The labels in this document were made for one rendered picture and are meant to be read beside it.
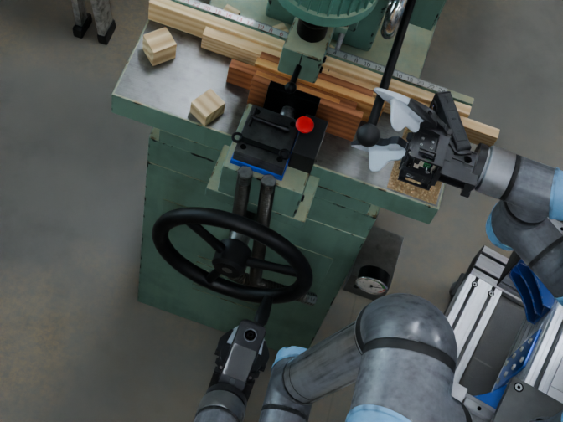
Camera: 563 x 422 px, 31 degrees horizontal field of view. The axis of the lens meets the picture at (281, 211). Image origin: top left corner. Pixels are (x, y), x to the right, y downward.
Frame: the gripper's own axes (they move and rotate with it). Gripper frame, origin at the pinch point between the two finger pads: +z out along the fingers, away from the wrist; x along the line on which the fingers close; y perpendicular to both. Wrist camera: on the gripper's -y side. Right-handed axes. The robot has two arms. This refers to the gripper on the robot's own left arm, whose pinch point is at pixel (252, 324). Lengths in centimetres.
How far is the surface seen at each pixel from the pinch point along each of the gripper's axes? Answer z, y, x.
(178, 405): 39, 60, -10
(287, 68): 16.7, -41.4, -8.8
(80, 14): 113, 6, -73
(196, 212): -5.9, -22.2, -14.6
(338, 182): 12.3, -26.1, 5.8
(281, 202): 2.3, -24.4, -2.2
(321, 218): 19.7, -13.7, 5.5
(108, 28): 118, 9, -66
